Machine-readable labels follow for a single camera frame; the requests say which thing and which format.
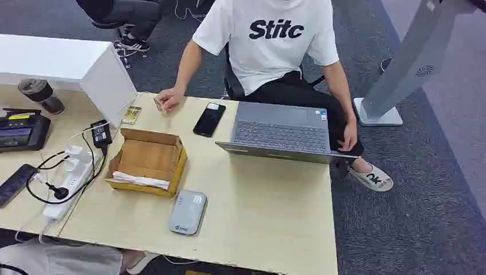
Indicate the person's right hand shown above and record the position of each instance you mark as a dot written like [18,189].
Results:
[171,98]

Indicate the grey floor stand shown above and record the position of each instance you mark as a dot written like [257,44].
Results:
[410,64]

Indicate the black power adapter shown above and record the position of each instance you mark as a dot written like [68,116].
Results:
[101,134]

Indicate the small clear card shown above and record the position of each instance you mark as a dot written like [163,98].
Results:
[158,104]

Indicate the white printed sandal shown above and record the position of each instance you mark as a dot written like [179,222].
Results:
[374,179]

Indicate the white cabinet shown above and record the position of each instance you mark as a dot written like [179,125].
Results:
[57,60]

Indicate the wooden card box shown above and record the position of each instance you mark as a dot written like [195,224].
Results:
[150,153]

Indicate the grey laptop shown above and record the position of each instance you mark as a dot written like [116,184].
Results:
[281,129]

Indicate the dark flat handset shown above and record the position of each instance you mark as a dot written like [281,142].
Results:
[15,184]

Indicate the black shoe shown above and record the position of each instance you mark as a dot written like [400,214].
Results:
[386,64]

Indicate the yellow printed card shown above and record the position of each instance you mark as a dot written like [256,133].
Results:
[131,115]

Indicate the grey pocket router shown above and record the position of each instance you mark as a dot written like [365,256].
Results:
[188,212]

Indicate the black power plug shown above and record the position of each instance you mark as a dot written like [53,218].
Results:
[59,192]

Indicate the black payment terminal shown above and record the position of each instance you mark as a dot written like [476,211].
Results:
[22,131]

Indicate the white charger plug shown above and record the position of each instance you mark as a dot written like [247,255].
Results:
[78,155]

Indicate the dark lidded cup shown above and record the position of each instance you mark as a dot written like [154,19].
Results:
[38,93]

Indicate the person in white shirt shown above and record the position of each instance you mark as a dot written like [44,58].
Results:
[265,57]

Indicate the black smartphone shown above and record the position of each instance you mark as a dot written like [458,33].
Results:
[209,119]

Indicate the person's left hand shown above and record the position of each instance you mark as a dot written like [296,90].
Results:
[349,136]

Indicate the person's pale trouser leg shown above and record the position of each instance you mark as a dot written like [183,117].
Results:
[57,260]

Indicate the white power strip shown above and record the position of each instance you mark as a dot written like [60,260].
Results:
[72,182]

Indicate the person in dark clothes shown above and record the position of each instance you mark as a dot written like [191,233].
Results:
[125,15]

